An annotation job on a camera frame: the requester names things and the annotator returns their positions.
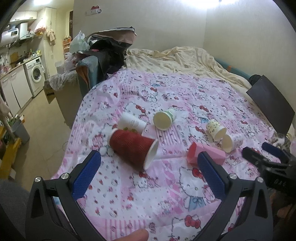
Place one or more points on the cardboard box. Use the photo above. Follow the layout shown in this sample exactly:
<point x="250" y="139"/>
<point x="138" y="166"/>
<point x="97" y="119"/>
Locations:
<point x="65" y="89"/>

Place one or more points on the pink hello kitty sheet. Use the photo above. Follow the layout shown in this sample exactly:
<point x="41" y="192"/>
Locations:
<point x="171" y="199"/>

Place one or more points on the white water heater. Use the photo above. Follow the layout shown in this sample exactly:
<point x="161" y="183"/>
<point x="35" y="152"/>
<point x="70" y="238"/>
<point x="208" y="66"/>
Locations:
<point x="17" y="35"/>

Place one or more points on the white washing machine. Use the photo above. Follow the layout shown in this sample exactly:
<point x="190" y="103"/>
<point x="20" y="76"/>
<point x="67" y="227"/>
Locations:
<point x="35" y="74"/>

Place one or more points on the dark clothes pile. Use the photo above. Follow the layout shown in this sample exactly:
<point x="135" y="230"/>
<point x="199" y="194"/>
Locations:
<point x="105" y="55"/>

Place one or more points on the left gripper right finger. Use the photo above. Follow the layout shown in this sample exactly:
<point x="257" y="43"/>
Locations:
<point x="244" y="212"/>

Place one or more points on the grey trash bin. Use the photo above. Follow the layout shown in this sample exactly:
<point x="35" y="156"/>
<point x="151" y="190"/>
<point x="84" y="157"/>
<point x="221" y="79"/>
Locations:
<point x="19" y="131"/>

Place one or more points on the red corrugated paper cup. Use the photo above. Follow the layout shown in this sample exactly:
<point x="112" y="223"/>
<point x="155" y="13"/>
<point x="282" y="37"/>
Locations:
<point x="133" y="148"/>

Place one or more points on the white kitty print cup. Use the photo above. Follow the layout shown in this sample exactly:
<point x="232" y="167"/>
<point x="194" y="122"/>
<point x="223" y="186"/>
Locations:
<point x="231" y="142"/>

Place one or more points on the left hand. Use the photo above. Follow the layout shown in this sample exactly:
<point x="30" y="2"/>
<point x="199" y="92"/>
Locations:
<point x="138" y="235"/>

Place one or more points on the dark brown board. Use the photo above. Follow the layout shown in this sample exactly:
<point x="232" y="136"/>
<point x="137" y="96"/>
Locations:
<point x="272" y="104"/>

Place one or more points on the white kitchen cabinet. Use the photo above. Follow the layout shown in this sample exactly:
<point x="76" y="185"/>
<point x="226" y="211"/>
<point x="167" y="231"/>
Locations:
<point x="16" y="90"/>

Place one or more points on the tabby cat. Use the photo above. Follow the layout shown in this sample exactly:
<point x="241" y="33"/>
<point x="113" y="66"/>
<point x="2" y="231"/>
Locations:
<point x="280" y="141"/>

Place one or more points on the white plastic bag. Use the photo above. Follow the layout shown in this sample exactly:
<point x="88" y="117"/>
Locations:
<point x="79" y="43"/>

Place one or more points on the yellow patterned paper cup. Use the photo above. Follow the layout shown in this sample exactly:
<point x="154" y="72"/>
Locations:
<point x="216" y="130"/>

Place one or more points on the white green leaf paper cup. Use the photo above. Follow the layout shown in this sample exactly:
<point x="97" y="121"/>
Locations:
<point x="164" y="119"/>

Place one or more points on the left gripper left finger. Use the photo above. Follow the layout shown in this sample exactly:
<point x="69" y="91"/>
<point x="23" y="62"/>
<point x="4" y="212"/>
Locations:
<point x="53" y="212"/>

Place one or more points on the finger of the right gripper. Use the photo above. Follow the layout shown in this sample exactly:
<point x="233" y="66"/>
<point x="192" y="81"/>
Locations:
<point x="282" y="155"/>
<point x="255" y="158"/>

